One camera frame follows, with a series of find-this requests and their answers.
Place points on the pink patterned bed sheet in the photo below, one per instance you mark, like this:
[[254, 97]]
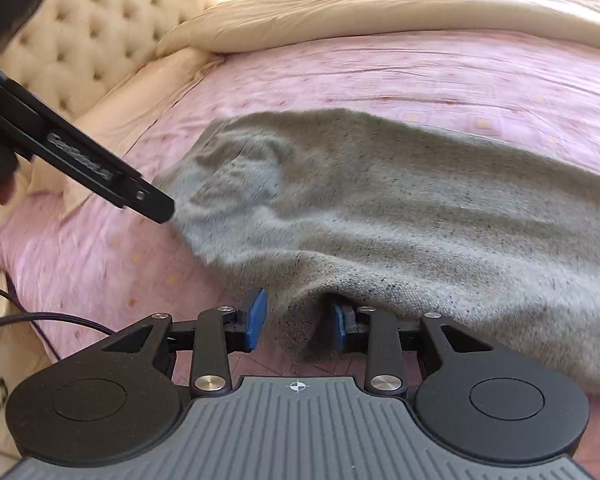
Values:
[[380, 75]]

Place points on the cream tufted headboard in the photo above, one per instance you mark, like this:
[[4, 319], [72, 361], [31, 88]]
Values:
[[105, 25]]

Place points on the grey speckled pants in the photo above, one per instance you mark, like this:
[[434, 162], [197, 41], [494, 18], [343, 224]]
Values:
[[380, 220]]

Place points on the beige duvet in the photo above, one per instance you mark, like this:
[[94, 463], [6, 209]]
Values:
[[380, 5]]

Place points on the beige satin pillow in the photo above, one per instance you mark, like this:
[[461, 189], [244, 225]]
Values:
[[145, 105]]

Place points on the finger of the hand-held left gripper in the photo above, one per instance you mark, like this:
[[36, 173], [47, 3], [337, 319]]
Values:
[[152, 204]]

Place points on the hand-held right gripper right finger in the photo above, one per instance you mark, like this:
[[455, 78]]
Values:
[[338, 326]]

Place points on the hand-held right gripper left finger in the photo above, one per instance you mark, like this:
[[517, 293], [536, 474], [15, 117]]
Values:
[[255, 321]]

